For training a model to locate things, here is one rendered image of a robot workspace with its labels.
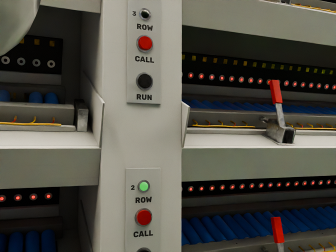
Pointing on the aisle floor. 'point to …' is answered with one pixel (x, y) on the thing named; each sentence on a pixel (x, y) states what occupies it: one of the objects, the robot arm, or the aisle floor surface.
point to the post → (132, 125)
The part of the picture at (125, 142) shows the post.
